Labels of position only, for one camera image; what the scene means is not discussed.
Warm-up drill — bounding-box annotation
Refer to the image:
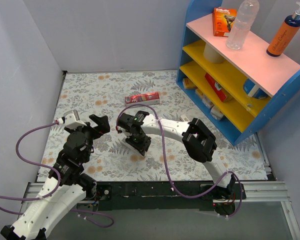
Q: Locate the blue yellow pink shelf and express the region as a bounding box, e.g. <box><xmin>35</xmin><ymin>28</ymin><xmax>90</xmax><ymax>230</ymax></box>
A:
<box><xmin>176</xmin><ymin>0</ymin><xmax>300</xmax><ymax>145</ymax></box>

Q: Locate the orange pump lotion bottle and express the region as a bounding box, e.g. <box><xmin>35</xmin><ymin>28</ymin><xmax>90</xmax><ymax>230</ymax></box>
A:
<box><xmin>266</xmin><ymin>1</ymin><xmax>300</xmax><ymax>57</ymax></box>

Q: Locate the orange razor box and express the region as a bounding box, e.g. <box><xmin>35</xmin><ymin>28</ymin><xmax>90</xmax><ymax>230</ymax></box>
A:
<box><xmin>212</xmin><ymin>7</ymin><xmax>237</xmax><ymax>37</ymax></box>

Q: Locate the beige paper roll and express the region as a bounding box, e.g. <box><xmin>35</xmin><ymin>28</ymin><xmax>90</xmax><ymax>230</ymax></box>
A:
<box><xmin>203</xmin><ymin>44</ymin><xmax>225</xmax><ymax>64</ymax></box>

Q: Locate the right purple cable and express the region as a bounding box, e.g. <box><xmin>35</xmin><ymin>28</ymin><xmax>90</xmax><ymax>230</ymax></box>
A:
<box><xmin>116</xmin><ymin>103</ymin><xmax>244</xmax><ymax>218</ymax></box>

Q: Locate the clear plastic bottle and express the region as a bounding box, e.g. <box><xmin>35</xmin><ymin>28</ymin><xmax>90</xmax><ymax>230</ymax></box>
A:
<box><xmin>226</xmin><ymin>0</ymin><xmax>260</xmax><ymax>50</ymax></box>

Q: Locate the purple cable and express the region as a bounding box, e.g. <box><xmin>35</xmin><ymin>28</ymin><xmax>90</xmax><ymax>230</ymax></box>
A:
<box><xmin>116</xmin><ymin>103</ymin><xmax>244</xmax><ymax>218</ymax></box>
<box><xmin>0</xmin><ymin>121</ymin><xmax>115</xmax><ymax>228</ymax></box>

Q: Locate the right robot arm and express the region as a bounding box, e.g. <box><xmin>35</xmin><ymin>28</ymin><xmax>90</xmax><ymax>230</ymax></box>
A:
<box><xmin>116</xmin><ymin>110</ymin><xmax>244</xmax><ymax>199</ymax></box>

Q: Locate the yellow soap pack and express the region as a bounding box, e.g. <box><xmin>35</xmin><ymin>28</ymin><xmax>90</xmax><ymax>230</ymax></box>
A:
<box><xmin>182</xmin><ymin>77</ymin><xmax>197</xmax><ymax>89</ymax></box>

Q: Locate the floral table mat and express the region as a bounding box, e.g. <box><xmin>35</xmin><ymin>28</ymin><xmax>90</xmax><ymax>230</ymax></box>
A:
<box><xmin>37</xmin><ymin>71</ymin><xmax>270</xmax><ymax>182</ymax></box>

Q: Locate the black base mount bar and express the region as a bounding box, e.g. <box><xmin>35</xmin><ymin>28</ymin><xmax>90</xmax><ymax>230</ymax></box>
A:
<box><xmin>90</xmin><ymin>181</ymin><xmax>247</xmax><ymax>215</ymax></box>

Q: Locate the blue white container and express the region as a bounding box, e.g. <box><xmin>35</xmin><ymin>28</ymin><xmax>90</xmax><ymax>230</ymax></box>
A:
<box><xmin>243</xmin><ymin>78</ymin><xmax>268</xmax><ymax>100</ymax></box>

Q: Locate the red toothpaste box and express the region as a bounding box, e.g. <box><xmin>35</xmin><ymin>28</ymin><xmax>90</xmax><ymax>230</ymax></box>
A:
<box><xmin>124</xmin><ymin>92</ymin><xmax>161</xmax><ymax>107</ymax></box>

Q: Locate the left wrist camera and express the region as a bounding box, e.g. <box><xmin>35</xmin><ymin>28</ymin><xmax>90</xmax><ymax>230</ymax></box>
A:
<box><xmin>56</xmin><ymin>110</ymin><xmax>87</xmax><ymax>130</ymax></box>

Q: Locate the red box on shelf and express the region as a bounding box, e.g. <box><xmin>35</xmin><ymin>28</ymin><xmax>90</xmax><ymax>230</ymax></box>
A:
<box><xmin>205</xmin><ymin>73</ymin><xmax>231</xmax><ymax>103</ymax></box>

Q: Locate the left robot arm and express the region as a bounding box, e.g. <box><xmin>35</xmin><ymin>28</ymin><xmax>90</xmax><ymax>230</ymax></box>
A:
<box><xmin>0</xmin><ymin>110</ymin><xmax>110</xmax><ymax>240</ymax></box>

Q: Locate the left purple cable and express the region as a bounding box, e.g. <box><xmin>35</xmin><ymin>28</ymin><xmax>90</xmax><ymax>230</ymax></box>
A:
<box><xmin>0</xmin><ymin>121</ymin><xmax>115</xmax><ymax>228</ymax></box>

